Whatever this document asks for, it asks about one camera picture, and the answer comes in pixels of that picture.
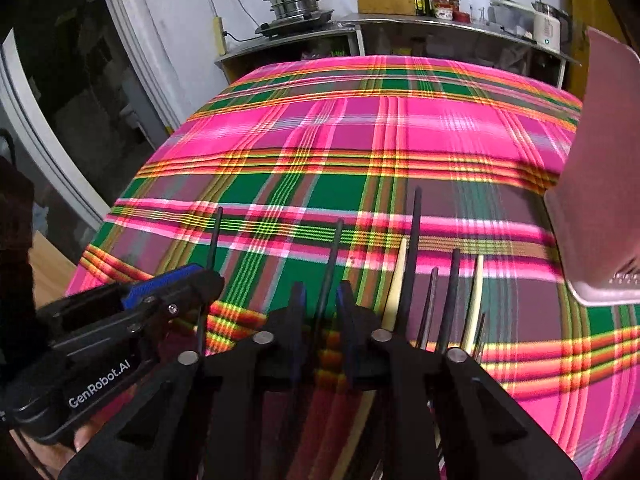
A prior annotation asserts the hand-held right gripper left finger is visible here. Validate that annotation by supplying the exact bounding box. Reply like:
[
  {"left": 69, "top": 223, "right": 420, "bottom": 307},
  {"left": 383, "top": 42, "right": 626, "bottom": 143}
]
[{"left": 57, "top": 282, "right": 321, "bottom": 480}]

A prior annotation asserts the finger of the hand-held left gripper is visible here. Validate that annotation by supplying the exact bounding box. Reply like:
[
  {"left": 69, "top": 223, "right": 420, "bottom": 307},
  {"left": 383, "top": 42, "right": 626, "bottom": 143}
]
[
  {"left": 127, "top": 271, "right": 225, "bottom": 342},
  {"left": 121, "top": 265, "right": 206, "bottom": 307}
]

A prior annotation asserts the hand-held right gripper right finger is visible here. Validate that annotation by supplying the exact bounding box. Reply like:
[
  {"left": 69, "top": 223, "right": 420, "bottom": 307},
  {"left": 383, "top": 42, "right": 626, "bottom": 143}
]
[{"left": 336, "top": 280, "right": 583, "bottom": 480}]

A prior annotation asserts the cream chopstick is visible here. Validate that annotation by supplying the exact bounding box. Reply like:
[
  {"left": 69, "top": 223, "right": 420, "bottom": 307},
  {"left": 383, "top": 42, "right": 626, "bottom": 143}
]
[
  {"left": 381, "top": 237, "right": 408, "bottom": 332},
  {"left": 460, "top": 254, "right": 486, "bottom": 353}
]

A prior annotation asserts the pink chopstick holder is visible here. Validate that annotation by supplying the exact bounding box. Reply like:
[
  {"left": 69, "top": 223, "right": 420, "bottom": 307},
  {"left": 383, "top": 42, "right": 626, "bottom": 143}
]
[{"left": 544, "top": 27, "right": 640, "bottom": 308}]

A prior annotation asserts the person's left hand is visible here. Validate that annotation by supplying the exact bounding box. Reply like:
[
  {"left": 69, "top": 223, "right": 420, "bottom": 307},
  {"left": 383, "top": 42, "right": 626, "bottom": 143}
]
[{"left": 12, "top": 424, "right": 101, "bottom": 480}]

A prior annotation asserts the pink plaid tablecloth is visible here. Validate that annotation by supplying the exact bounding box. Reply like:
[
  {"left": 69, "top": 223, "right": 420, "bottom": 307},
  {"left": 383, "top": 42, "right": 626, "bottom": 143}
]
[{"left": 65, "top": 54, "right": 640, "bottom": 480}]

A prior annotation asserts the steel stove stand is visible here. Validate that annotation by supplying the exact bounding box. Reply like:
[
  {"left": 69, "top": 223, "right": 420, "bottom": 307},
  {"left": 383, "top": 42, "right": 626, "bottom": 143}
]
[{"left": 215, "top": 29, "right": 359, "bottom": 85}]

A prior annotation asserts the gas stove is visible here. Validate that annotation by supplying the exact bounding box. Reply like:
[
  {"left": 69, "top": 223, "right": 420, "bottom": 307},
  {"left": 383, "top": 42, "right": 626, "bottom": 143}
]
[{"left": 255, "top": 10, "right": 335, "bottom": 39}]

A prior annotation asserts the steel steamer pot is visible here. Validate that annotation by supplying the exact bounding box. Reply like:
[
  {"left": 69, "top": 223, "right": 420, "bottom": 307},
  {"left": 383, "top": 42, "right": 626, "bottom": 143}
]
[{"left": 270, "top": 0, "right": 324, "bottom": 21}]

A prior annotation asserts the steel counter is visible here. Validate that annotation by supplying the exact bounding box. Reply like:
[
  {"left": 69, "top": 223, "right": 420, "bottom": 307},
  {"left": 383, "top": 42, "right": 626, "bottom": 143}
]
[{"left": 340, "top": 13, "right": 582, "bottom": 88}]

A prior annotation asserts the grey box appliance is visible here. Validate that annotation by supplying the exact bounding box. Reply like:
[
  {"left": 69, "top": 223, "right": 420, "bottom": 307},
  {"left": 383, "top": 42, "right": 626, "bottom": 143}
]
[{"left": 487, "top": 0, "right": 536, "bottom": 37}]

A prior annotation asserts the white rice cooker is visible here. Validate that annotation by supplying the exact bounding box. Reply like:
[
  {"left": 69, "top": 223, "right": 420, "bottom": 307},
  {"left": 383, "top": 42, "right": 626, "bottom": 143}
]
[{"left": 531, "top": 2, "right": 572, "bottom": 52}]

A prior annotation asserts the yellow wooden door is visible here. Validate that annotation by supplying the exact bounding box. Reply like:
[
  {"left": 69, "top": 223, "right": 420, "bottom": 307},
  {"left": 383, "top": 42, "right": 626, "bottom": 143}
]
[{"left": 564, "top": 0, "right": 628, "bottom": 101}]

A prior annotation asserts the white door frame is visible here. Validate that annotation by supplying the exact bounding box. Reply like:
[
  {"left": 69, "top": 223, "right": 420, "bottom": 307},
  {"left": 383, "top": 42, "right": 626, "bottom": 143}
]
[{"left": 94, "top": 0, "right": 182, "bottom": 132}]

